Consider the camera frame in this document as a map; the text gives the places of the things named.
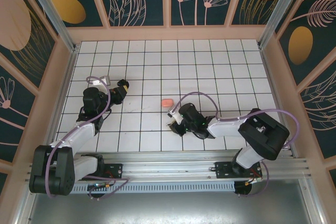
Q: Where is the grey metal sheet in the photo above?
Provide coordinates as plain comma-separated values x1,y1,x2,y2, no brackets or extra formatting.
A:
25,191,320,224

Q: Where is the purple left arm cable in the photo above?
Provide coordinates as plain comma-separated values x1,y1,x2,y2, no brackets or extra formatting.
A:
46,76,130,201

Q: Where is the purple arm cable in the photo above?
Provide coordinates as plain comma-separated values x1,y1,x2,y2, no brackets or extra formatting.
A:
170,92,300,198
46,76,130,201

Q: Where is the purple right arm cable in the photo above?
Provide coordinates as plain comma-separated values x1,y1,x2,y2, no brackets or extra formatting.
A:
170,92,300,198

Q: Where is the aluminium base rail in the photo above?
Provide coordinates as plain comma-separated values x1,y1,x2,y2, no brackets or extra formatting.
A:
75,151,313,183

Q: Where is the grey slotted cable duct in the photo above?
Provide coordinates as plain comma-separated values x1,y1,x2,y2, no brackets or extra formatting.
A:
70,181,236,193

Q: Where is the aluminium frame post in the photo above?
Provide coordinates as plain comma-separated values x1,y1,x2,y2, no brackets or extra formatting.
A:
257,0,313,49
20,0,79,53

